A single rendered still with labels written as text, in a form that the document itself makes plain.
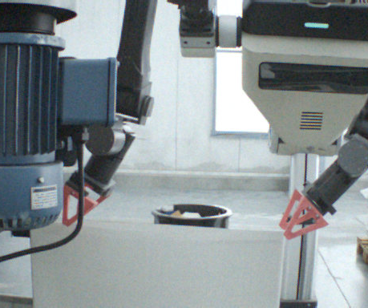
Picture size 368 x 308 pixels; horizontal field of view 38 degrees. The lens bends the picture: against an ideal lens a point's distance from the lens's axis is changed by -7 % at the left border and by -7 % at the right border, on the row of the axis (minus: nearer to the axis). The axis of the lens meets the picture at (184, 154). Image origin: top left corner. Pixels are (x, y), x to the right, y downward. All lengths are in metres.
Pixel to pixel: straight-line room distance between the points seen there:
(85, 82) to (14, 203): 0.18
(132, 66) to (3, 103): 0.36
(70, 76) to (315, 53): 0.79
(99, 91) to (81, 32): 8.76
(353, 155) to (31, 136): 0.53
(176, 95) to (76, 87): 8.37
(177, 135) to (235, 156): 0.97
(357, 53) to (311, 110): 0.21
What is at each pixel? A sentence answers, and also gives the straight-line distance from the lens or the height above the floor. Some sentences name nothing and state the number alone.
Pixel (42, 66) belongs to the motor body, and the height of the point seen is 1.29.
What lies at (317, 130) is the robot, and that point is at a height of 1.19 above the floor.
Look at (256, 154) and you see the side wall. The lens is 9.05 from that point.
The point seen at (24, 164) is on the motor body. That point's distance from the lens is 0.70.
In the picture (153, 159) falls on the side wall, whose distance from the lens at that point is 9.15.
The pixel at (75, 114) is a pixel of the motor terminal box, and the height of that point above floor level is 1.23.
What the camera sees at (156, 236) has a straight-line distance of 1.01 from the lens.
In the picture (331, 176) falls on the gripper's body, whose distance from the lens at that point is 1.02.
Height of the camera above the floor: 1.24
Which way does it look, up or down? 4 degrees down
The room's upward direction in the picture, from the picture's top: 1 degrees clockwise
